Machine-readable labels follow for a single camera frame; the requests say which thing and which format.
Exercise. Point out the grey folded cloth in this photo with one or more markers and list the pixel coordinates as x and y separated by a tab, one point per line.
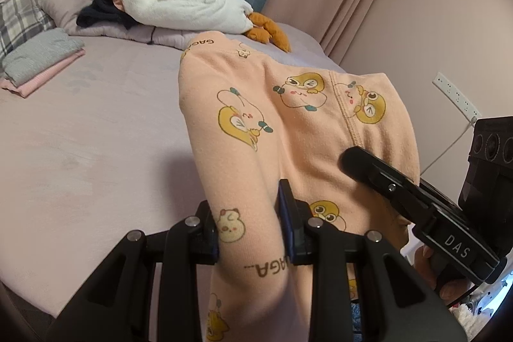
44	49

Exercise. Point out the person's right hand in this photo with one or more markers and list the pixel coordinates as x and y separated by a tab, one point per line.
425	266

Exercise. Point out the dark clothes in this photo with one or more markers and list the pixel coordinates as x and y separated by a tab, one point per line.
100	11

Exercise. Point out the white plush goose toy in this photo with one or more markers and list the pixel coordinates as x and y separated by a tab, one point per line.
188	1

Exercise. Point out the pink folded cloth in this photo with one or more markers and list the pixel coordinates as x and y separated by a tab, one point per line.
36	84

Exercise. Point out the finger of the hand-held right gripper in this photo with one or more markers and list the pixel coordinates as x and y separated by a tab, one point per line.
368	166

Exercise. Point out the grey plaid pillow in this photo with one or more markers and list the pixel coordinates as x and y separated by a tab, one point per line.
20	9

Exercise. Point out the bed with purple sheet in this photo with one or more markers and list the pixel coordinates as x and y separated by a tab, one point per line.
100	145

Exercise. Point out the white fluffy rug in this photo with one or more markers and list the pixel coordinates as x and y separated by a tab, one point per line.
485	306

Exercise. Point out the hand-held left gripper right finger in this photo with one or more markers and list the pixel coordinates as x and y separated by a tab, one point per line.
286	216

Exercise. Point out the white wall power strip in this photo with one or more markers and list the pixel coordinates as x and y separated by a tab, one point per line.
457	95

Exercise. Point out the orange cartoon print shirt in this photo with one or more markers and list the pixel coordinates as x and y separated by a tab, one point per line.
280	133

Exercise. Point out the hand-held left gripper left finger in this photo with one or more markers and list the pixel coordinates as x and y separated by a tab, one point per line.
205	242

